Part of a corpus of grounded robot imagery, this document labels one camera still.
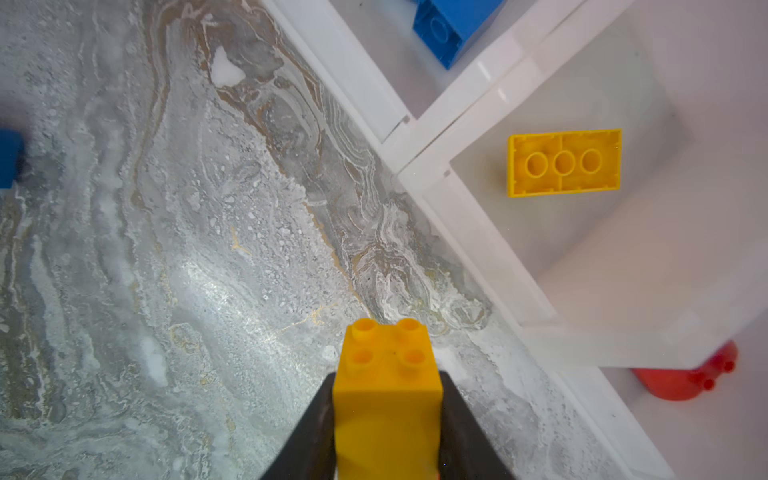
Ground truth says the white right plastic bin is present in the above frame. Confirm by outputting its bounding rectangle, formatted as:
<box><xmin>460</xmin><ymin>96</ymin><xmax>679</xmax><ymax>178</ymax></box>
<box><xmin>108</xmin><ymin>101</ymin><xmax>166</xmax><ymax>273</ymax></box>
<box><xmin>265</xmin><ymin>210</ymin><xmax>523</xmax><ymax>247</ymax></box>
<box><xmin>556</xmin><ymin>315</ymin><xmax>767</xmax><ymax>479</ymax></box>

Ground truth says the yellow square lego brick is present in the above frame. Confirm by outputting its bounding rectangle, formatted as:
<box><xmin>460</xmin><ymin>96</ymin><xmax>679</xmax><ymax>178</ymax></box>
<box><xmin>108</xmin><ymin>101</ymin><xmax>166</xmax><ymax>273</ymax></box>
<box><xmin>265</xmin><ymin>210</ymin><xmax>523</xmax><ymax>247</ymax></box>
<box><xmin>332</xmin><ymin>318</ymin><xmax>443</xmax><ymax>479</ymax></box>

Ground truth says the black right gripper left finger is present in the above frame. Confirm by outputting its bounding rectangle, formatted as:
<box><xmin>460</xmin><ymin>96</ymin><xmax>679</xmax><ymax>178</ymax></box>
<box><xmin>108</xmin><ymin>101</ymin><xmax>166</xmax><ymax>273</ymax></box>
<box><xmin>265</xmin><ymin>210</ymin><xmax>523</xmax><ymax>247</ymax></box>
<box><xmin>261</xmin><ymin>373</ymin><xmax>336</xmax><ymax>480</ymax></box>

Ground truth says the blue square lego brick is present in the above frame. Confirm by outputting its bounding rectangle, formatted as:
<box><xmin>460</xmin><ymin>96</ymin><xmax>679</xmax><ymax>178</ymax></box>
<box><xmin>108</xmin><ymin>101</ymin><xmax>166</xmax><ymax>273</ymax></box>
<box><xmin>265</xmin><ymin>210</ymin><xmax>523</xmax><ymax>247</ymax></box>
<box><xmin>413</xmin><ymin>0</ymin><xmax>505</xmax><ymax>70</ymax></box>

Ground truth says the blue lego brick left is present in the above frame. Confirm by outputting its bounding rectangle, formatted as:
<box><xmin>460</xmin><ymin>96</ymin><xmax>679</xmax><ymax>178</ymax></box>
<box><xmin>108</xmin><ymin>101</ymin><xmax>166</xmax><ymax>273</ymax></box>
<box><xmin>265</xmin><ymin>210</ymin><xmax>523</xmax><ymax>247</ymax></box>
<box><xmin>0</xmin><ymin>128</ymin><xmax>24</xmax><ymax>189</ymax></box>

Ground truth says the white left plastic bin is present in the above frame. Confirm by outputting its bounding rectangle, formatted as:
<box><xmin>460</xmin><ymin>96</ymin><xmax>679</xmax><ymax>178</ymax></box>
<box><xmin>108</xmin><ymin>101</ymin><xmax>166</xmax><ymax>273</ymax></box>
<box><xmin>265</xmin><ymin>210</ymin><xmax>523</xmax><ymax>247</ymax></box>
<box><xmin>265</xmin><ymin>1</ymin><xmax>581</xmax><ymax>172</ymax></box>

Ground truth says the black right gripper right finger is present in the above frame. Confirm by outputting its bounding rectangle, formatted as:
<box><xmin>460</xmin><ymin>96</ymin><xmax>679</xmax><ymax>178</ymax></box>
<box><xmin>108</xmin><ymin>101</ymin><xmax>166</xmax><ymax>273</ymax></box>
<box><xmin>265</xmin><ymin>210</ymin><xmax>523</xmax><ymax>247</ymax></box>
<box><xmin>438</xmin><ymin>371</ymin><xmax>516</xmax><ymax>480</ymax></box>

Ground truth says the red curved lego brick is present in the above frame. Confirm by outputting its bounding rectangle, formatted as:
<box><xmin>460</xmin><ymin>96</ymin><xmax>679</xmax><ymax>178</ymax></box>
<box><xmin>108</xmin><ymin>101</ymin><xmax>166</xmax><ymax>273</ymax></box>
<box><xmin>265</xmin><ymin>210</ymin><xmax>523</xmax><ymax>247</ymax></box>
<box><xmin>632</xmin><ymin>341</ymin><xmax>739</xmax><ymax>401</ymax></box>

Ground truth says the white middle plastic bin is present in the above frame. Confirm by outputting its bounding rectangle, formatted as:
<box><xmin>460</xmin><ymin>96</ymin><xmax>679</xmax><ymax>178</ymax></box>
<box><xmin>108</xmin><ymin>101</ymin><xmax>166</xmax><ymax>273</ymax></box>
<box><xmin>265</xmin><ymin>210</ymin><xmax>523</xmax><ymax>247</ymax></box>
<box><xmin>399</xmin><ymin>1</ymin><xmax>767</xmax><ymax>369</ymax></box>

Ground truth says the yellow long lego brick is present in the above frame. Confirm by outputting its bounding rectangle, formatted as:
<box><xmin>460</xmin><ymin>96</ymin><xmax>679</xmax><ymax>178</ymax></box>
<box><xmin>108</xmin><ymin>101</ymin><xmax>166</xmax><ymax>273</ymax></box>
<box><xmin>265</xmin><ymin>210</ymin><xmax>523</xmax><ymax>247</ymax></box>
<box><xmin>507</xmin><ymin>129</ymin><xmax>622</xmax><ymax>198</ymax></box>

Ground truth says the white plastic bin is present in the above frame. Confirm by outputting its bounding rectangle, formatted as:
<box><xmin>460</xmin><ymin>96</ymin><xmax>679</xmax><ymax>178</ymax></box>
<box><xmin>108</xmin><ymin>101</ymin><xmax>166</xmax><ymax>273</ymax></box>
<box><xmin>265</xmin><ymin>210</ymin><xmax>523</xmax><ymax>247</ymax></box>
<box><xmin>556</xmin><ymin>315</ymin><xmax>767</xmax><ymax>479</ymax></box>
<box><xmin>399</xmin><ymin>1</ymin><xmax>767</xmax><ymax>369</ymax></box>
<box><xmin>265</xmin><ymin>1</ymin><xmax>581</xmax><ymax>172</ymax></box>

